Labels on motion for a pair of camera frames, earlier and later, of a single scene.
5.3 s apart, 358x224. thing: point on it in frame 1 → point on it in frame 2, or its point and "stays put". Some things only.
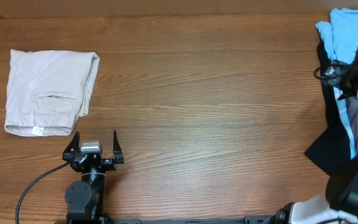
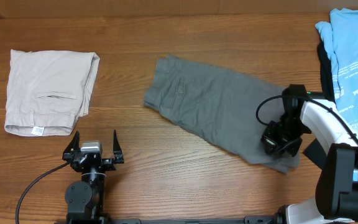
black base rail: x=247 y=219 stays put
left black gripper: x=110 y=163 stays put
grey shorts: x=357 y=109 → x=230 y=112
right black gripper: x=332 y=76 → x=268 y=139
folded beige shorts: x=48 y=91 stays put
